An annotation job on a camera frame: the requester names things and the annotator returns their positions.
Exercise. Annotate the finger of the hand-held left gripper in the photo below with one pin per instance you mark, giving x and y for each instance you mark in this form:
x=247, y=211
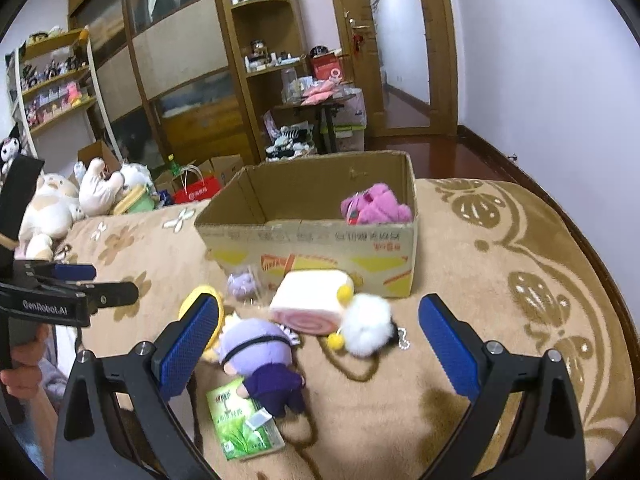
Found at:
x=75, y=271
x=115, y=294

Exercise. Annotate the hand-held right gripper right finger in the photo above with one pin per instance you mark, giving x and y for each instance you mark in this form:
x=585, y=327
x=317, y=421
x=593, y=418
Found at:
x=447, y=347

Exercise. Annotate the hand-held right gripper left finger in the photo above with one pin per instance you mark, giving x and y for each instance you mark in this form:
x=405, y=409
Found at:
x=190, y=345

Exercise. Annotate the purple doll plush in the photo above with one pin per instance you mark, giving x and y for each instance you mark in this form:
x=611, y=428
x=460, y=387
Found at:
x=250, y=341

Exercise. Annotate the small purple bagged plush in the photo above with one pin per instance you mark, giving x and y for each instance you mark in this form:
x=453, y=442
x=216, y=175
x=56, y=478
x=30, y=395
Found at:
x=242, y=285

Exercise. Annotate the white fluffy pompom plush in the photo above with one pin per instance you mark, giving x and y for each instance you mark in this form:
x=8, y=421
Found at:
x=367, y=327

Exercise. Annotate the pink roll cake plush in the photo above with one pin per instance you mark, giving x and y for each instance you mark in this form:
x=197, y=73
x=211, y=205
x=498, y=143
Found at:
x=305, y=301

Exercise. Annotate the pink fluffy plush toy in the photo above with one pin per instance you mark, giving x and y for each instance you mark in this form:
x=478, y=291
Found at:
x=380, y=205

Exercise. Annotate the person's left forearm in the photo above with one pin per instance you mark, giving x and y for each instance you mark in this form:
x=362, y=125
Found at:
x=42, y=425

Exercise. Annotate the person's left hand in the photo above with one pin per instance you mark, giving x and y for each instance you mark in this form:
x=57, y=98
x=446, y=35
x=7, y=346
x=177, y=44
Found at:
x=25, y=380

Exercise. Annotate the white and orange cat plush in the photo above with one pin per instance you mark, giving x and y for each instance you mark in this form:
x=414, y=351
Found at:
x=47, y=210

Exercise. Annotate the white plush with paws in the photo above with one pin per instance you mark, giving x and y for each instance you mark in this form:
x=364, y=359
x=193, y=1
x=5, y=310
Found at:
x=100, y=190

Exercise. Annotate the green and yellow plush toy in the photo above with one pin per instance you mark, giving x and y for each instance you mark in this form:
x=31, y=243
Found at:
x=135, y=202

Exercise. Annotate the green tissue packet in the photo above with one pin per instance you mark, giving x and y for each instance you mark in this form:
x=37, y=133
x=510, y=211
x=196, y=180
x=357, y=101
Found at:
x=235, y=430

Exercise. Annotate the small white plush toy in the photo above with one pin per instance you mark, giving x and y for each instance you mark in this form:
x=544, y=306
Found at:
x=136, y=175

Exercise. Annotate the brown cardboard box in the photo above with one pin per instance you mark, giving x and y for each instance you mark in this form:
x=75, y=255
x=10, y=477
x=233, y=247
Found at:
x=97, y=152
x=225, y=165

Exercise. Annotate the red shopping bag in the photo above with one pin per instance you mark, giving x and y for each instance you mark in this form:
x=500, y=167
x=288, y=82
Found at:
x=200, y=191

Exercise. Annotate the black and white bunny plush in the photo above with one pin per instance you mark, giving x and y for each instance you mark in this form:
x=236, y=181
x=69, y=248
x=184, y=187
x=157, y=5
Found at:
x=10, y=150

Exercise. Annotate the green bottle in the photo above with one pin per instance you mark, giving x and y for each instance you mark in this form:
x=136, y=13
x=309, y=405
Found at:
x=173, y=166

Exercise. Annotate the yellow toy shelf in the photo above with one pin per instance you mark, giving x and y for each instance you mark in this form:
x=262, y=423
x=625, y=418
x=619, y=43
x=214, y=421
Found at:
x=55, y=116

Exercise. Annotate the row of small shelf toys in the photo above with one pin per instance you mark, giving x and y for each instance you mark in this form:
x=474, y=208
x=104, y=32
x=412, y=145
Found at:
x=55, y=95

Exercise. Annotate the black and white striped plush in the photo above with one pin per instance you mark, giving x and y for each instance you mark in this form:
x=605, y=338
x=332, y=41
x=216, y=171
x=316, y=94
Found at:
x=290, y=142

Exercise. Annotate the wooden wardrobe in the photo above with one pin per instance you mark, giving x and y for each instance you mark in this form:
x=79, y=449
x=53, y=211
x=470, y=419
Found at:
x=175, y=50

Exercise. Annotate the white storage carton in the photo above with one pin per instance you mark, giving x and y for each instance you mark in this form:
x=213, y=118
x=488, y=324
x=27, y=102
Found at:
x=352, y=120

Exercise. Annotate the black folding table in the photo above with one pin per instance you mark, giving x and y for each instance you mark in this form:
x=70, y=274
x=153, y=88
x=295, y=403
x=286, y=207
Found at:
x=320, y=106

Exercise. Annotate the clear plastic container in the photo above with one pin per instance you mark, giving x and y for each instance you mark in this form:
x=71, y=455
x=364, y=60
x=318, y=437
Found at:
x=292, y=85

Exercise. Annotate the pink packets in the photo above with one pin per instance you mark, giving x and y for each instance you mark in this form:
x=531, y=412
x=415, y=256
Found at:
x=320, y=91

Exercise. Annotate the wooden corner shelf unit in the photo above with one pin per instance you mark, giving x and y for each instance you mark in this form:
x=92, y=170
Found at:
x=270, y=35

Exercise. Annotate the red gift box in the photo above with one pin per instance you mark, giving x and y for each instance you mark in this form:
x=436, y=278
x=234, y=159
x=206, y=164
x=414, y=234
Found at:
x=327, y=66

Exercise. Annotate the wooden door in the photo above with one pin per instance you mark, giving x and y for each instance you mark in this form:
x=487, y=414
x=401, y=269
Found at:
x=350, y=10

